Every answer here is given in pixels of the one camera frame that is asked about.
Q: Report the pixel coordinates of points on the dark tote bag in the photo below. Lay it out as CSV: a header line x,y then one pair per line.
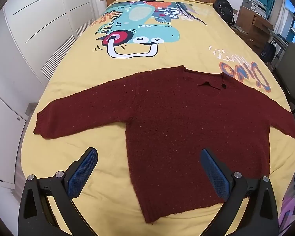
x,y
268,51

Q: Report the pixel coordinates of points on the wooden dresser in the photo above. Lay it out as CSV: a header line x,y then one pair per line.
x,y
254,29

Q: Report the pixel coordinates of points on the grey chair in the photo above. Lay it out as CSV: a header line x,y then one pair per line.
x,y
291,66

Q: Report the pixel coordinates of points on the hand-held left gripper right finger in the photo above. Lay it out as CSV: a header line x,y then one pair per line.
x,y
215,174

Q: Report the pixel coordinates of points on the yellow printed bed blanket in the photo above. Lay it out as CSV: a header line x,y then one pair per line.
x,y
199,54

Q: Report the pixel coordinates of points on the black backpack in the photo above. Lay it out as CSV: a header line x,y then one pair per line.
x,y
225,9

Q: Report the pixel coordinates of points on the white printer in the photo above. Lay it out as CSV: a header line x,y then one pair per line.
x,y
257,5

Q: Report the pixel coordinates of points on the white wardrobe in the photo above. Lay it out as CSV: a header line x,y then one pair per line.
x,y
39,29

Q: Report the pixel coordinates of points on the colourful foam mat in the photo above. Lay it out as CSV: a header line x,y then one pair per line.
x,y
288,213

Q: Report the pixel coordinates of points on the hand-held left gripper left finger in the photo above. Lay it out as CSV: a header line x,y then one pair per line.
x,y
83,174

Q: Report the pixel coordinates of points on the dark red knit sweater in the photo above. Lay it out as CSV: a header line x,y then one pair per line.
x,y
174,127

